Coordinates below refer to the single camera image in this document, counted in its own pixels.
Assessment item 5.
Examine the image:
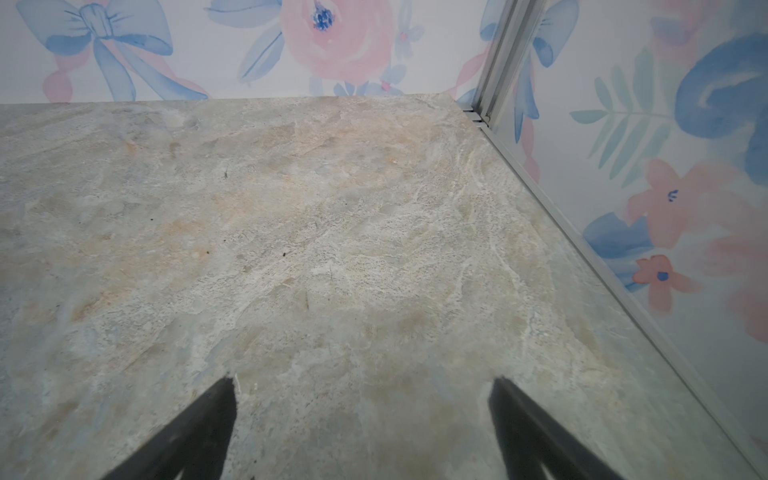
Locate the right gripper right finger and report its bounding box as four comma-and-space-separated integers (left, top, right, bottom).
488, 377, 621, 480

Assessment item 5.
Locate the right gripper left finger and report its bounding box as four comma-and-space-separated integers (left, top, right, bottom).
105, 377, 237, 479

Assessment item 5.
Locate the right corner aluminium post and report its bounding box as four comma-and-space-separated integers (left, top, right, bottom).
471, 0, 547, 129

